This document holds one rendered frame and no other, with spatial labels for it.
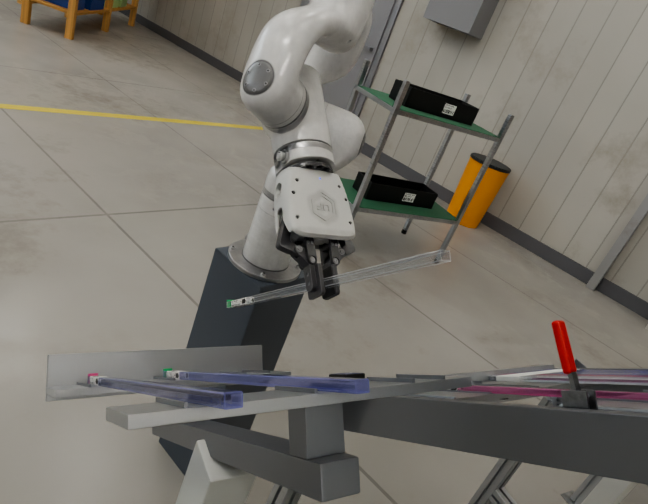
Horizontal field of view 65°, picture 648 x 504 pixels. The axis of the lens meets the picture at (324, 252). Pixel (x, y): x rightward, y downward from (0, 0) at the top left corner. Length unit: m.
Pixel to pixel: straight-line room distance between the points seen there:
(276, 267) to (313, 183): 0.60
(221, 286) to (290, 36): 0.76
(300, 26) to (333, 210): 0.23
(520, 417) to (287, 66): 0.50
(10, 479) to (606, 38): 4.77
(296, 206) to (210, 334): 0.78
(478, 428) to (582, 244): 4.32
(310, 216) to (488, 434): 0.35
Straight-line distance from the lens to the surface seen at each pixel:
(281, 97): 0.67
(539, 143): 5.03
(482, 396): 0.92
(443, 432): 0.74
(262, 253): 1.23
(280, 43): 0.69
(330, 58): 1.08
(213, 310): 1.35
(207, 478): 0.65
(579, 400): 0.65
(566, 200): 4.96
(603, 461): 0.62
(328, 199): 0.68
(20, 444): 1.72
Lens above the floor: 1.31
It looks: 25 degrees down
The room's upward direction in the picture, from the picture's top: 22 degrees clockwise
